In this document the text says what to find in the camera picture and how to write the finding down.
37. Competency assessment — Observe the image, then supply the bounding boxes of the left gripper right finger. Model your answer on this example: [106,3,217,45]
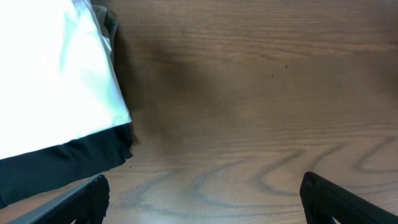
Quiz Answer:
[300,172,397,224]

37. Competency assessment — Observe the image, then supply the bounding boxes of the black boxer shorts grey waistband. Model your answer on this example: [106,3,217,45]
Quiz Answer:
[1,124,132,208]

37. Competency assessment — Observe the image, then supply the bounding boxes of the khaki folded garment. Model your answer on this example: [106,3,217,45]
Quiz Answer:
[92,5,119,64]

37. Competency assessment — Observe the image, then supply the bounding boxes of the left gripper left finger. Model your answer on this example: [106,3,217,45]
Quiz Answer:
[7,174,110,224]

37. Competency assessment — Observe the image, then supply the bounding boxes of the white t-shirt with pixel logo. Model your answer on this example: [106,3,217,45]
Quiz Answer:
[1,0,131,159]

